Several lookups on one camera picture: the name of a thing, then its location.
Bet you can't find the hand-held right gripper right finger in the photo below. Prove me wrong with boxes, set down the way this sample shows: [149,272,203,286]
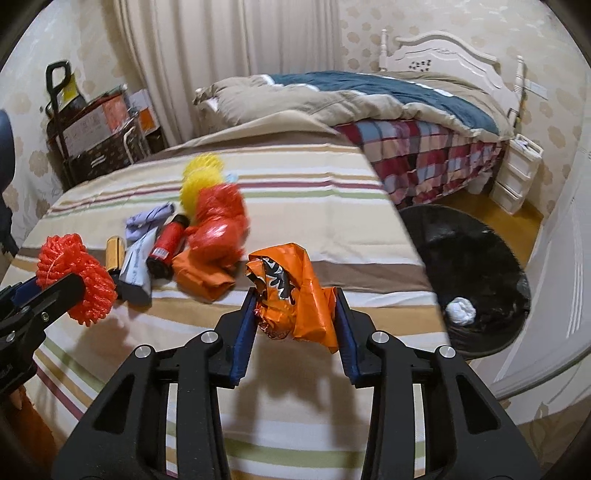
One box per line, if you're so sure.
[332,286,542,480]

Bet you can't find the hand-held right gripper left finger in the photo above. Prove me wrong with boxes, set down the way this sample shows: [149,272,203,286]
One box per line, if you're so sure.
[55,286,258,480]

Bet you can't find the black trash bin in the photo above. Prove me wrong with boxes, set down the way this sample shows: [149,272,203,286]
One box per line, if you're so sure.
[398,205,533,359]

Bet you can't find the lavender crumpled cloth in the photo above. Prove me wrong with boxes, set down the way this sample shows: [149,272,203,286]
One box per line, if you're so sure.
[126,202,175,244]

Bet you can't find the flat orange packet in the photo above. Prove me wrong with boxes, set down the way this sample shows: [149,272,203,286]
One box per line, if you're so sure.
[172,247,239,304]

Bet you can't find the white wall fitting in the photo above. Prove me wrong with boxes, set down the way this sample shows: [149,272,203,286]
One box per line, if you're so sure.
[522,78,551,99]

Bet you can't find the red plastic bag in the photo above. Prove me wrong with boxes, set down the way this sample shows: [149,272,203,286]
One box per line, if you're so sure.
[185,182,248,271]

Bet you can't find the yellow honeycomb duster brush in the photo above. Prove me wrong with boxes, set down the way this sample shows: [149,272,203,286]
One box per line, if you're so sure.
[181,154,228,216]

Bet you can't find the plaid bed sheet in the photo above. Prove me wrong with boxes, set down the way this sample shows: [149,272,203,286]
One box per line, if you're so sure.
[332,117,507,209]

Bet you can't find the red bottle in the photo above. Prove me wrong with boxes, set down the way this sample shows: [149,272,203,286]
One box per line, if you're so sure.
[147,213,190,280]

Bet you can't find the orange snack wrapper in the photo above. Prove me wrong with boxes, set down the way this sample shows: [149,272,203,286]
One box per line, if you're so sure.
[246,242,342,354]

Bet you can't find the red foam fruit net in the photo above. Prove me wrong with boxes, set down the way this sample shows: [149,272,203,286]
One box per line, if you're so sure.
[38,233,117,328]

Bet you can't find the small white orange cardboard box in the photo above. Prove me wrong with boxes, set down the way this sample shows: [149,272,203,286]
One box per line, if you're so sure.
[127,90,158,133]

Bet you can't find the grey white pouch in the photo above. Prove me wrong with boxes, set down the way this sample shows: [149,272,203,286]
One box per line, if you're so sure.
[117,228,160,305]

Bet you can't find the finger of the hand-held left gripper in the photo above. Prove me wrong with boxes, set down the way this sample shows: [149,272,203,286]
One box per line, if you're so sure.
[0,282,37,309]
[0,273,87,344]

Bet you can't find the dark blue object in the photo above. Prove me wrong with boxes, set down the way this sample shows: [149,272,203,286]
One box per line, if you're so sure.
[0,108,22,256]

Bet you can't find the white crumpled paper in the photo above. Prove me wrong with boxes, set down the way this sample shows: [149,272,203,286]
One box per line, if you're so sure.
[444,298,476,324]

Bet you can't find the striped bed sheet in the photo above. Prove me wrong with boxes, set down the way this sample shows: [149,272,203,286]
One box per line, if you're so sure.
[0,124,451,480]

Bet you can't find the cream curtain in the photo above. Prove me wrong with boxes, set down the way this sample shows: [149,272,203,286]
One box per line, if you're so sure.
[113,0,343,149]

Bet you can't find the white door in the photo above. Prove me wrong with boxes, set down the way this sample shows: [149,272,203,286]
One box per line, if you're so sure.
[480,129,591,418]

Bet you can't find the brown patterned bag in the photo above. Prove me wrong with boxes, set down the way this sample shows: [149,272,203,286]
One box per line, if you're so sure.
[65,115,149,186]

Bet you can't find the beige and blue quilt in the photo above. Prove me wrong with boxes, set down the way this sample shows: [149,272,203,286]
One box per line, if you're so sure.
[194,71,514,140]

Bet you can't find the white bed headboard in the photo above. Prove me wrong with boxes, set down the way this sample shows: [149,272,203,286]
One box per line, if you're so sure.
[376,28,528,121]

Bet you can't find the white plastic drawer unit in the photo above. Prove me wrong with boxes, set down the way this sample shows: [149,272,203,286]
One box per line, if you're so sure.
[489,134,544,216]

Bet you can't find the large white orange cardboard box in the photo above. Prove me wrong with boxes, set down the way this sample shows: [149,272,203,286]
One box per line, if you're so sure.
[62,95,133,158]

